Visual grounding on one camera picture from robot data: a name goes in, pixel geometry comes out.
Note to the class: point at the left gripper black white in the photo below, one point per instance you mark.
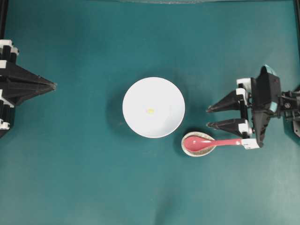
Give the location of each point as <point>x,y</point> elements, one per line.
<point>9,97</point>

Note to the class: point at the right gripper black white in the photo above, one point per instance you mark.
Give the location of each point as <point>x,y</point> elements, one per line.
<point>236,100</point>

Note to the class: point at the pink ceramic spoon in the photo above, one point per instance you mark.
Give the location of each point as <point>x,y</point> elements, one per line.
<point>195,143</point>

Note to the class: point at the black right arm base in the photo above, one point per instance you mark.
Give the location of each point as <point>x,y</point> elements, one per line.
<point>292,126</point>

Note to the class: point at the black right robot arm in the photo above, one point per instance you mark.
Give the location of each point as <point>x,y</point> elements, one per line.
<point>258,101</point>

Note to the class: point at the speckled ceramic spoon rest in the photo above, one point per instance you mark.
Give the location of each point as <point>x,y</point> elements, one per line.
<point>198,153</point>

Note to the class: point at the white round bowl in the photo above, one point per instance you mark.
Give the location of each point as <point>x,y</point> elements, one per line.
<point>159,94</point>

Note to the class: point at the black frame rail left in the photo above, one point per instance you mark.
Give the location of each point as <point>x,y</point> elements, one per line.
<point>3,17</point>

